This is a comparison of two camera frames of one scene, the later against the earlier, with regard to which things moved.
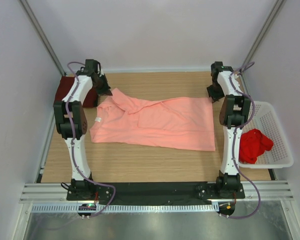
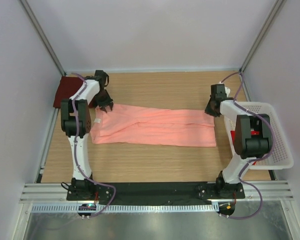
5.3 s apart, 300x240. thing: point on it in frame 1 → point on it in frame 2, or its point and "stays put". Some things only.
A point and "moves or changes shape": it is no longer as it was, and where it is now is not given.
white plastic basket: (267, 119) stays put
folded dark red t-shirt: (65, 84) stays put
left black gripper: (106, 90) → (108, 101)
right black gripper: (214, 96) → (208, 110)
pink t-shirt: (186, 123) moves or changes shape
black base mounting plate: (155, 192) stays put
